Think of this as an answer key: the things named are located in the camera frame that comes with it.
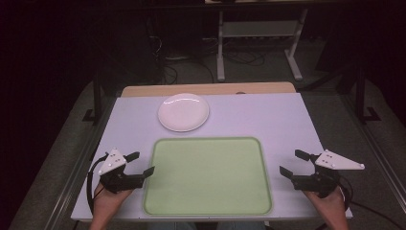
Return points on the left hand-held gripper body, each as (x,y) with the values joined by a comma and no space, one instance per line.
(119,182)

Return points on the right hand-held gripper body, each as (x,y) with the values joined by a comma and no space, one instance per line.
(322,182)

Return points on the person's right hand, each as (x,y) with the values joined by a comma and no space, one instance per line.
(332,202)

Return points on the person's left hand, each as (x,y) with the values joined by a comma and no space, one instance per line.
(107,201)

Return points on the light green tray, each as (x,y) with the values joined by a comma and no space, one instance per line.
(207,177)

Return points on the white table cover sheet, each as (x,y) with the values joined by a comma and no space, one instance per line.
(255,118)

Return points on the black metal stand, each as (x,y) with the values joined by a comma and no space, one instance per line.
(361,99)
(95,102)

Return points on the white round plate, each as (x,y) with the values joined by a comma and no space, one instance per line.
(183,112)

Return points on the aluminium floor rail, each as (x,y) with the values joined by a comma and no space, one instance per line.
(72,179)
(379,156)

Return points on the white metal desk frame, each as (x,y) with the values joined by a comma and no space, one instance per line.
(260,29)

